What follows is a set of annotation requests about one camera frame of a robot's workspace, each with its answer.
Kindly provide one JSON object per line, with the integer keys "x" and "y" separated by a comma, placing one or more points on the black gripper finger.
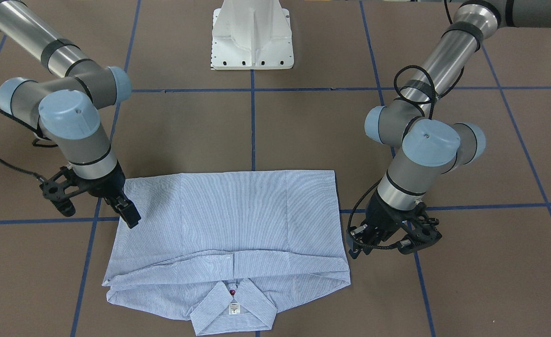
{"x": 126, "y": 209}

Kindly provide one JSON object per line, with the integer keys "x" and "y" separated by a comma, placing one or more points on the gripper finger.
{"x": 355, "y": 250}

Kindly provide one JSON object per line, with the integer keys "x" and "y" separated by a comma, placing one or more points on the light blue striped shirt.
{"x": 229, "y": 251}

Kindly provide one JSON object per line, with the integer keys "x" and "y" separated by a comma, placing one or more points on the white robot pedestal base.
{"x": 252, "y": 35}

